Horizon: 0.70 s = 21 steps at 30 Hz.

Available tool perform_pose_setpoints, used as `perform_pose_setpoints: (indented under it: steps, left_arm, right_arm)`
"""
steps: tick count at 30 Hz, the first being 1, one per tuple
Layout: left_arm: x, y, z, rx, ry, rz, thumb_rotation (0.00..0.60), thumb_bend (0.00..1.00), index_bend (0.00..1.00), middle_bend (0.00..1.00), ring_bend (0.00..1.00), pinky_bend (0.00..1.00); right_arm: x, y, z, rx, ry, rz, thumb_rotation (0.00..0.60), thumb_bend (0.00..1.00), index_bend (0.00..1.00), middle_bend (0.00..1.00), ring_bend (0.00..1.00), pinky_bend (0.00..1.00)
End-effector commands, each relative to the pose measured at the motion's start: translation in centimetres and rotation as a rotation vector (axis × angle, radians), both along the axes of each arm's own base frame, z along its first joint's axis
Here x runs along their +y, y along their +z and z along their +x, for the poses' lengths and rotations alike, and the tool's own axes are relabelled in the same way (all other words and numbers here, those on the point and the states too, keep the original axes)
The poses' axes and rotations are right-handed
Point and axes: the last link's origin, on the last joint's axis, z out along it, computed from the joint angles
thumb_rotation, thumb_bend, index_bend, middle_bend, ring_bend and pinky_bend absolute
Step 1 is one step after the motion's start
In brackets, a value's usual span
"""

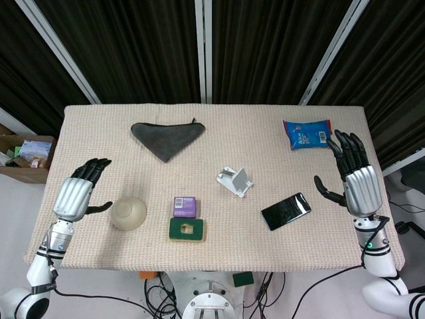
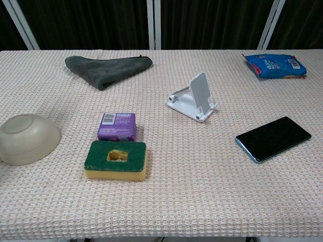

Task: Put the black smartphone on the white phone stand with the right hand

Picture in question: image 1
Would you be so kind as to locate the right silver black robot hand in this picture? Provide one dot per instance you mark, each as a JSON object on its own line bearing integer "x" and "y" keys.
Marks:
{"x": 362, "y": 189}

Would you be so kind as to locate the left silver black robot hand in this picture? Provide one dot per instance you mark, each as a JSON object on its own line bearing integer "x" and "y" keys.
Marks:
{"x": 71, "y": 196}

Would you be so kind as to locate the black smartphone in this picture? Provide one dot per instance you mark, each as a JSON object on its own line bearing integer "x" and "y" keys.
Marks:
{"x": 285, "y": 211}

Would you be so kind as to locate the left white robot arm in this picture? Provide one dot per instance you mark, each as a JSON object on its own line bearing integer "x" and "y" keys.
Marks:
{"x": 41, "y": 269}

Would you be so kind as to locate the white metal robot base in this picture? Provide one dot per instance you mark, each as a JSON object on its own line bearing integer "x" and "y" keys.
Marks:
{"x": 209, "y": 302}

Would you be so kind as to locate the white phone stand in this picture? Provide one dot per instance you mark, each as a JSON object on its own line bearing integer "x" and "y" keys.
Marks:
{"x": 239, "y": 182}

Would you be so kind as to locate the black device on floor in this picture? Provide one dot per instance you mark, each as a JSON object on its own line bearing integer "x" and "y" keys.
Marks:
{"x": 403, "y": 228}

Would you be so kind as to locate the cardboard box with clutter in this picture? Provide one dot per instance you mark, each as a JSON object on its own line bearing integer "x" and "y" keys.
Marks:
{"x": 20, "y": 171}

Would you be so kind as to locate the beige upturned bowl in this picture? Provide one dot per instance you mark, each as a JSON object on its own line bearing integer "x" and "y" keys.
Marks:
{"x": 127, "y": 214}

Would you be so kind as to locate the blue snack packet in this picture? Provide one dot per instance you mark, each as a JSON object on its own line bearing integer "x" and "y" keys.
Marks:
{"x": 307, "y": 133}

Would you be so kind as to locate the orange block under table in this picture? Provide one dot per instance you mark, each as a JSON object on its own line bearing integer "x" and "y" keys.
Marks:
{"x": 147, "y": 275}

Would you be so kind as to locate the grey triangular folded cloth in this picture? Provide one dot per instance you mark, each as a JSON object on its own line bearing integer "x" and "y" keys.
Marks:
{"x": 166, "y": 139}

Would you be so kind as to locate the green yellow sponge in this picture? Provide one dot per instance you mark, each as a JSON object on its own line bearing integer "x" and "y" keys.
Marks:
{"x": 177, "y": 232}

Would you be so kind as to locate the small purple box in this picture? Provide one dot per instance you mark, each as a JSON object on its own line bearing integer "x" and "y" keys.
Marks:
{"x": 184, "y": 207}

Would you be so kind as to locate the beige woven tablecloth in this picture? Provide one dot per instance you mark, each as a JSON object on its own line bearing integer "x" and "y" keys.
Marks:
{"x": 232, "y": 133}

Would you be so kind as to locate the green block under table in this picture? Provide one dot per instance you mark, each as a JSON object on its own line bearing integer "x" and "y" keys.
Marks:
{"x": 243, "y": 279}

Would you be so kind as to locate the white partition frame post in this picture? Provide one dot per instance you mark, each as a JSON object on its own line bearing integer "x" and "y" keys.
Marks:
{"x": 332, "y": 53}
{"x": 56, "y": 50}
{"x": 203, "y": 50}

